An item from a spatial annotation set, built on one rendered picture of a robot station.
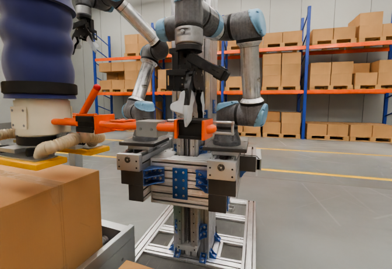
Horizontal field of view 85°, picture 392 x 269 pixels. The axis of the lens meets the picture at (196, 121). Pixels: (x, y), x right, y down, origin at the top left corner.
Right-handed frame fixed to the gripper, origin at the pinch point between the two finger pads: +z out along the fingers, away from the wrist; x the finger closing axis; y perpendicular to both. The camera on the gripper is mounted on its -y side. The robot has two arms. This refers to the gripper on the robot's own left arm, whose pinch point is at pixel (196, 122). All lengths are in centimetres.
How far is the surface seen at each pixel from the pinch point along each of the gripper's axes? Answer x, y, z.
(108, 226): -30, 64, 62
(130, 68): -658, 555, -135
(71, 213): -4, 57, 40
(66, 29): -2, 51, -31
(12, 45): 11, 58, -23
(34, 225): 10, 57, 38
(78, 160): -48, 106, 35
